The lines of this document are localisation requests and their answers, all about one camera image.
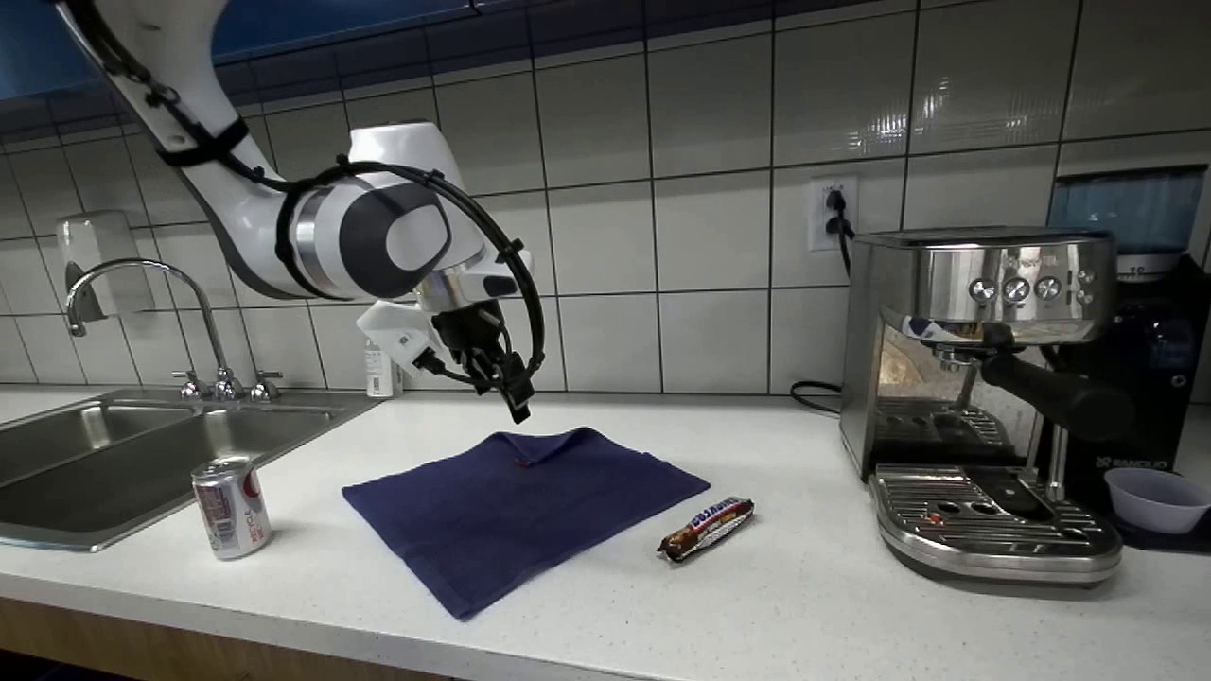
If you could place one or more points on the stainless espresso machine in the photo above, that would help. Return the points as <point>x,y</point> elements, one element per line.
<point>954,413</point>

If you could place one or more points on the dark blue towel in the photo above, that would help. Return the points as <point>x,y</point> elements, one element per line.
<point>490,521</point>

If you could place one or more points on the stainless steel sink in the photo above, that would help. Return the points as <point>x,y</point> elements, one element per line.
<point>98,472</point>

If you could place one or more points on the clear soap pump bottle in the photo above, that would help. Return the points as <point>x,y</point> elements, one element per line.
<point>381,373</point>

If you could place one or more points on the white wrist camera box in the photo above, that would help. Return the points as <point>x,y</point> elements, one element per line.
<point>403,329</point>

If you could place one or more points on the silver soda can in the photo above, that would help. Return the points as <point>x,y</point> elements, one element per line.
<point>234,505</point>

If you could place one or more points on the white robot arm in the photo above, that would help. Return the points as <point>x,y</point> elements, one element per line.
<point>388,222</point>

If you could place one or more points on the white plastic cup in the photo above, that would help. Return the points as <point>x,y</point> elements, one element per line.
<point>1155,502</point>

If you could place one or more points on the chrome sink faucet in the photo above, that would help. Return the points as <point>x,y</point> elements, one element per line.
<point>119,289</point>

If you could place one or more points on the brown candy bar wrapper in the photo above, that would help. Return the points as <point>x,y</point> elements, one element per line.
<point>709,529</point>

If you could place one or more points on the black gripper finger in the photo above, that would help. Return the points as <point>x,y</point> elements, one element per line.
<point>482,373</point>
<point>516,387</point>

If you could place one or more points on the white wall outlet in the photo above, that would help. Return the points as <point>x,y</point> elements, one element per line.
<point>825,198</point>

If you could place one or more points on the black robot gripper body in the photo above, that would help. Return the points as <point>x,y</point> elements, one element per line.
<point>474,329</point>

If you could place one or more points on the black coffee grinder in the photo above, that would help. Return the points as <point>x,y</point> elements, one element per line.
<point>1151,352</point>

